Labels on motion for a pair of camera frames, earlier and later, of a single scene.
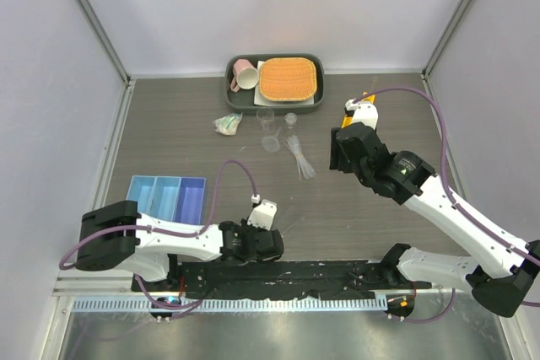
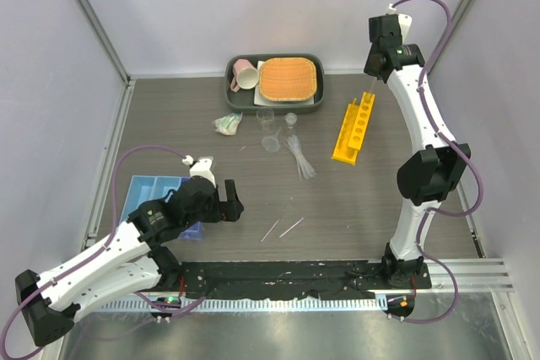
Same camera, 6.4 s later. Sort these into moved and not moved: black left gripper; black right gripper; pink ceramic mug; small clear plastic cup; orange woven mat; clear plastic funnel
Moved: black right gripper; black left gripper
Not moved: orange woven mat; small clear plastic cup; pink ceramic mug; clear plastic funnel
